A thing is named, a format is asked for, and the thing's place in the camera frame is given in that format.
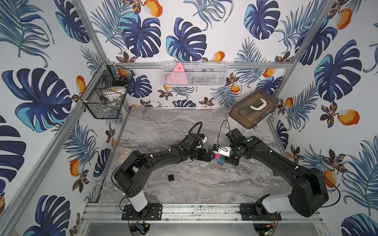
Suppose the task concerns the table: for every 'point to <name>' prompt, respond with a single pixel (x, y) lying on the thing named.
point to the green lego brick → (223, 158)
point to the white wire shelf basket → (195, 73)
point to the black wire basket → (105, 95)
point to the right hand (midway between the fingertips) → (229, 155)
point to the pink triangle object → (177, 76)
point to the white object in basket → (115, 93)
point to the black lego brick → (171, 178)
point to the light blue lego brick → (219, 160)
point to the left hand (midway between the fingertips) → (210, 154)
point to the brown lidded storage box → (257, 106)
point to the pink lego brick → (217, 156)
